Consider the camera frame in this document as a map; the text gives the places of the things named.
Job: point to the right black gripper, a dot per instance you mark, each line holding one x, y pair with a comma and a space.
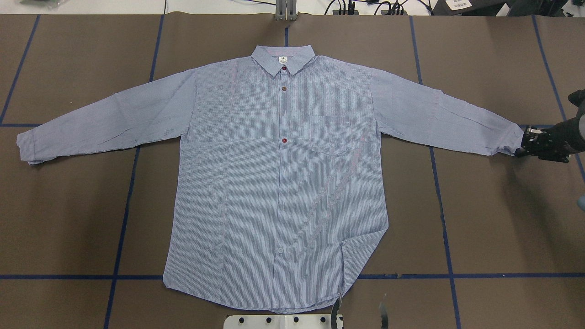
560, 139

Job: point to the light blue striped shirt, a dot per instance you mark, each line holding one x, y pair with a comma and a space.
280, 200

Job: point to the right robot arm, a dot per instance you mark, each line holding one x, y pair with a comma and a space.
577, 98

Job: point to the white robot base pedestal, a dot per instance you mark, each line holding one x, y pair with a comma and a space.
286, 321

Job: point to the aluminium frame post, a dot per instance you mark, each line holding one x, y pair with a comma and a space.
286, 10

